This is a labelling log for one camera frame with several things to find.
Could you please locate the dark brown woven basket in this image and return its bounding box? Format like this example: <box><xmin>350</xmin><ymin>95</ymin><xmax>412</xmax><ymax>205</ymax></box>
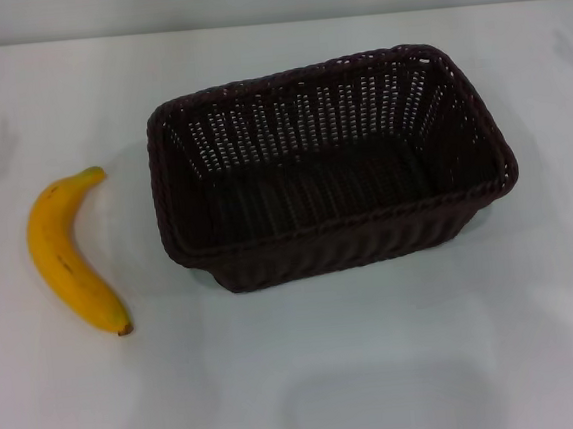
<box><xmin>139</xmin><ymin>34</ymin><xmax>529</xmax><ymax>302</ymax></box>

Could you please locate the yellow banana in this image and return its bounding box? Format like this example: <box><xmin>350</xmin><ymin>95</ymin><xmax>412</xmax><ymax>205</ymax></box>
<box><xmin>21</xmin><ymin>163</ymin><xmax>136</xmax><ymax>345</ymax></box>

